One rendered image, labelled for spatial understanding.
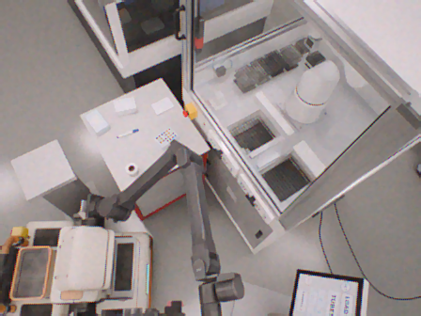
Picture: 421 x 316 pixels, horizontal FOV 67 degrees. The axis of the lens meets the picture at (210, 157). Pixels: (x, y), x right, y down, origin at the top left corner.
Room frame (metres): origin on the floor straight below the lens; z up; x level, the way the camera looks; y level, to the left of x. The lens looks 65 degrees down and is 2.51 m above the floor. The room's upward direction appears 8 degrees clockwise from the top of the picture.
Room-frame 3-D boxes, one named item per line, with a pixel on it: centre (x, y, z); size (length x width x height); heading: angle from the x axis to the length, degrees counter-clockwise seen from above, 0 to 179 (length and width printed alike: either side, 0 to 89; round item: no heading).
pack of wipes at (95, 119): (0.93, 0.72, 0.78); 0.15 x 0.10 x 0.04; 46
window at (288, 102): (0.78, -0.11, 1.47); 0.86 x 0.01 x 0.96; 40
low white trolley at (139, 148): (0.92, 0.43, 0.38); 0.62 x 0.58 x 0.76; 40
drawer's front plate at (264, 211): (0.55, -0.27, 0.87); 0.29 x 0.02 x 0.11; 40
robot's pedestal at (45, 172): (0.59, 0.95, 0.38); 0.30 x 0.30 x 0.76; 40
